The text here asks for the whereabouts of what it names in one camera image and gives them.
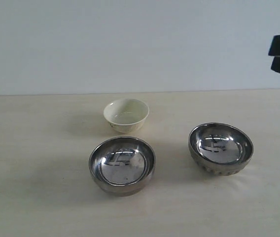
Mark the cream ceramic bowl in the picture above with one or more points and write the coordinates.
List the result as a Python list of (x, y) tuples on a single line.
[(126, 115)]

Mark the ribbed steel bowl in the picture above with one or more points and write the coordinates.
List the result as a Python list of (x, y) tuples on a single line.
[(220, 149)]

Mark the smooth steel bowl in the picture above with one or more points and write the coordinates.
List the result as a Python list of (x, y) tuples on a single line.
[(122, 166)]

